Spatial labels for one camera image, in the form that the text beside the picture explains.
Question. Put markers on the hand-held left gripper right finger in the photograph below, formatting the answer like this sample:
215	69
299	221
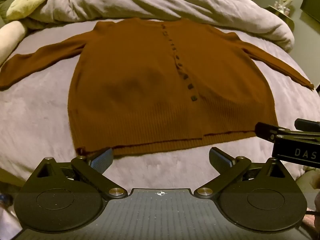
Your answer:
221	159

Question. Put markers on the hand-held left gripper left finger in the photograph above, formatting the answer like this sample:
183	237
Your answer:
102	159

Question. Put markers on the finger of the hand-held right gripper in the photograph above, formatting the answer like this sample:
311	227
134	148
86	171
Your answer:
307	125
267	130

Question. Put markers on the brown knitted cardigan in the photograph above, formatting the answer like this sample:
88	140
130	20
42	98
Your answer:
150	92

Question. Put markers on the gold nightstand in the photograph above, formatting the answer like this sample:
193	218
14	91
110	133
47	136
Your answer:
285	17

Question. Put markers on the cream bolster pillow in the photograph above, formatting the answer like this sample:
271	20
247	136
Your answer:
10	40

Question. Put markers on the grey rumpled duvet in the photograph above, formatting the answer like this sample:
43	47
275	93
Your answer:
150	2

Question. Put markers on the yellow plush face pillow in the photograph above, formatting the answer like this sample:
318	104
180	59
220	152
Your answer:
27	0

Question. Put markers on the dark wall screen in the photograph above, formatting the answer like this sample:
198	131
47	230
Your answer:
311	2

